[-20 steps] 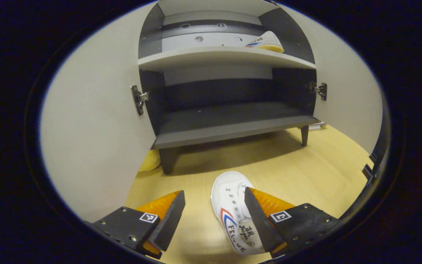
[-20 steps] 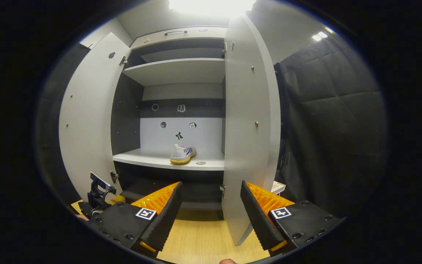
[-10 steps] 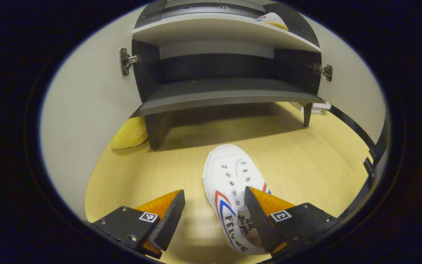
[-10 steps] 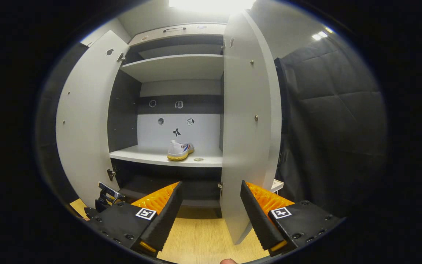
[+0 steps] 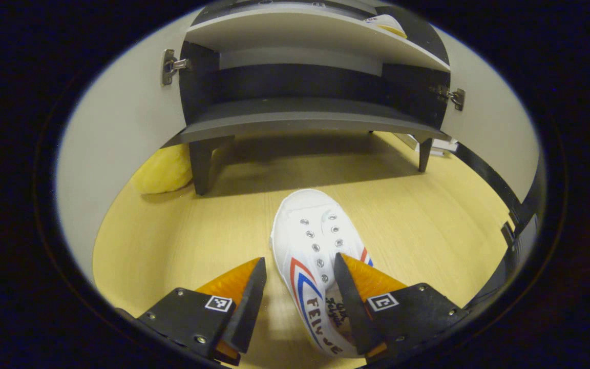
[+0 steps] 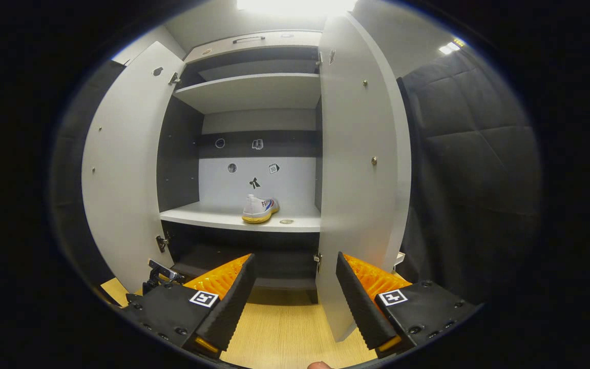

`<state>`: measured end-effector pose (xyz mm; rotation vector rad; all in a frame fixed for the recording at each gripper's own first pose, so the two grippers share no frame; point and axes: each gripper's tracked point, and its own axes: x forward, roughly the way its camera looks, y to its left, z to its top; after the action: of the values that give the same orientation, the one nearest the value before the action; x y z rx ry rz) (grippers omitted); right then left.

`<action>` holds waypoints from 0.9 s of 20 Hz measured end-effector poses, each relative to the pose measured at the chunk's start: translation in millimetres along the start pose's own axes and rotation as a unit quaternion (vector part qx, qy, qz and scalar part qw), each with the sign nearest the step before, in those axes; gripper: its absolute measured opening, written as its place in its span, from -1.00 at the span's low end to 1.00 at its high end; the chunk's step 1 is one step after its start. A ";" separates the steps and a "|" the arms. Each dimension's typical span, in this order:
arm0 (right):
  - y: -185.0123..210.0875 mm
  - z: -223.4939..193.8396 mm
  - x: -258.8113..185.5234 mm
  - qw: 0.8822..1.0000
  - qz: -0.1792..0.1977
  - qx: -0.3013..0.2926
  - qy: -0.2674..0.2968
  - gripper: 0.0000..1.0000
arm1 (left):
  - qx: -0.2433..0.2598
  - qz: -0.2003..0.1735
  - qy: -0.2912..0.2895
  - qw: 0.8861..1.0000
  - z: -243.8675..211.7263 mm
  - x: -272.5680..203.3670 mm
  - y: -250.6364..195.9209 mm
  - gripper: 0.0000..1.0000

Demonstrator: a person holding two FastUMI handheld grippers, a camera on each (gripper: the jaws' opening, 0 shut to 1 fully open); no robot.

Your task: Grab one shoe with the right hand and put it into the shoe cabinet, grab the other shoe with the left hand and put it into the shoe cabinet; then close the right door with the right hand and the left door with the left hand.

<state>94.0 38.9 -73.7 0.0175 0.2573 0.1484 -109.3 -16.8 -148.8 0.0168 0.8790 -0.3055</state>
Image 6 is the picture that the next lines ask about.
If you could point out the small ceiling light panel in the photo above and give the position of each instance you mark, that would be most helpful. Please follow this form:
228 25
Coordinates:
451 47

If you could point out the white shoe cabinet door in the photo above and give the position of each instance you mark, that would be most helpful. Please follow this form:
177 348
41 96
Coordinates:
126 169
361 205

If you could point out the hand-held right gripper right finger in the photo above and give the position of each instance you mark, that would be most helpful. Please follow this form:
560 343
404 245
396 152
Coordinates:
359 302

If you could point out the long ceiling light panel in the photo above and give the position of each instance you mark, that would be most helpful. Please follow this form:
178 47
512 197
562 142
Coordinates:
295 6

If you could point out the white cabinet drawer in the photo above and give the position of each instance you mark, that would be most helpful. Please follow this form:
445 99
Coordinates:
305 41

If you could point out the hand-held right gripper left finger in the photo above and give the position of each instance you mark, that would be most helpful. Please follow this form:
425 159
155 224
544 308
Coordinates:
231 307

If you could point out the white and grey shoe cabinet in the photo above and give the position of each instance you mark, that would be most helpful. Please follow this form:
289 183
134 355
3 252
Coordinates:
295 179

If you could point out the black backdrop cloth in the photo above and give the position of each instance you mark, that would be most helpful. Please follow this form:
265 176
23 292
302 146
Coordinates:
469 179

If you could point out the white shoe with yellow sole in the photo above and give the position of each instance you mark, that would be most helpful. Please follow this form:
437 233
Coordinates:
259 207

